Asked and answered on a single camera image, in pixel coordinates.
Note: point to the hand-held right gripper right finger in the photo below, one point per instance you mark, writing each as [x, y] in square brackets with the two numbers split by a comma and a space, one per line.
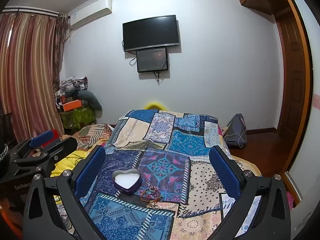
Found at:
[225, 172]

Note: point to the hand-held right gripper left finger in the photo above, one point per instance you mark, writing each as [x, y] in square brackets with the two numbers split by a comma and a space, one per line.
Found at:
[90, 171]

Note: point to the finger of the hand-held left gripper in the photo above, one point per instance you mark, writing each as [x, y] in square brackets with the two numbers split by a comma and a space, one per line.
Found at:
[42, 140]
[62, 146]

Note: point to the purple heart-shaped tin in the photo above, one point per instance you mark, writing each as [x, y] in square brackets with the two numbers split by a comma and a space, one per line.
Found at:
[125, 181]

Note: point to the yellow fleece blanket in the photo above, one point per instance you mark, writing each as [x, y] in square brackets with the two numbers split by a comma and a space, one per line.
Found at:
[67, 160]

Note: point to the striped blanket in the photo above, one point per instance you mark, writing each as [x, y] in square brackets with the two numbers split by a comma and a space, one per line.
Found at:
[92, 135]

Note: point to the green patterned cloth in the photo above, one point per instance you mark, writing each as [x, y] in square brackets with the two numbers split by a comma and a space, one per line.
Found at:
[80, 117]

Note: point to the orange box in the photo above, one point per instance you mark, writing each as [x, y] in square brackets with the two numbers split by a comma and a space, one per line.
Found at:
[72, 105]

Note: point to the grey bag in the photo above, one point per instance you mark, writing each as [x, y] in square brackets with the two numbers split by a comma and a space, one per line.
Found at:
[236, 130]

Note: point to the grey-green pillow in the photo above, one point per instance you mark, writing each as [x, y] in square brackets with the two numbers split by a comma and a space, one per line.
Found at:
[90, 98]

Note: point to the patchwork blanket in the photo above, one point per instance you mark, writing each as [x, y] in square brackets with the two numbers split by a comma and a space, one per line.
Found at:
[175, 140]

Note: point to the pile of clothes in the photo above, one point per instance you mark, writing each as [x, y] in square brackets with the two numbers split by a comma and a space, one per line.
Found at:
[72, 85]

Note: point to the striped brown curtain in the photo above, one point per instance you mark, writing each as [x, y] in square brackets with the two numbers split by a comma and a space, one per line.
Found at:
[30, 75]

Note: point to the pink cloth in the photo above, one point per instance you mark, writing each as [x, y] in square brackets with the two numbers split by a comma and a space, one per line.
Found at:
[291, 201]

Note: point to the yellow plastic stool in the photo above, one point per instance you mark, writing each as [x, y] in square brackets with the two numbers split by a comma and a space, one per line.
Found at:
[156, 105]

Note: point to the wooden door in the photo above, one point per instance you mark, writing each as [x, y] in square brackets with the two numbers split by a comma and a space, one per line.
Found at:
[292, 80]

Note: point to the small black monitor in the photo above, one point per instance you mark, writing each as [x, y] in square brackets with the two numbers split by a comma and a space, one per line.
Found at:
[152, 60]

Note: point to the white air conditioner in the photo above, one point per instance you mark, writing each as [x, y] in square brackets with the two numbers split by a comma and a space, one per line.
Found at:
[90, 13]

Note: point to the curtain rail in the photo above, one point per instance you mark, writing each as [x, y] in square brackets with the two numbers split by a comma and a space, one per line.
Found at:
[30, 10]

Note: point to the black wall television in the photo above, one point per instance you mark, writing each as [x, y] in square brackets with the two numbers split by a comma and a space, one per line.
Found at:
[151, 32]

